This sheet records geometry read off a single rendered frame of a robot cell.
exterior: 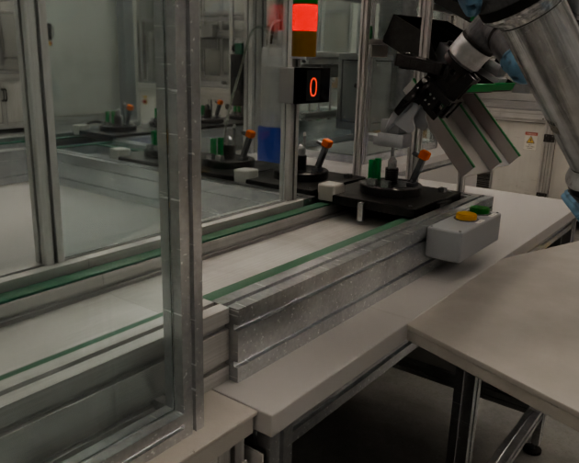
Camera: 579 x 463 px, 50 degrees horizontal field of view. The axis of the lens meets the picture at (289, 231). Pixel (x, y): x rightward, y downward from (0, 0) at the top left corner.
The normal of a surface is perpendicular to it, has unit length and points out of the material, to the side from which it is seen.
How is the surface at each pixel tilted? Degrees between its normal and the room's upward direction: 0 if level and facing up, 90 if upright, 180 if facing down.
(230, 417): 0
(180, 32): 90
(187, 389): 90
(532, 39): 116
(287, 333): 90
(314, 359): 0
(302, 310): 90
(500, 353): 0
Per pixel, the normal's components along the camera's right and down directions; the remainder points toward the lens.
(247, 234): 0.80, 0.18
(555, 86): -0.46, 0.62
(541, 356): 0.03, -0.96
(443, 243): -0.61, 0.20
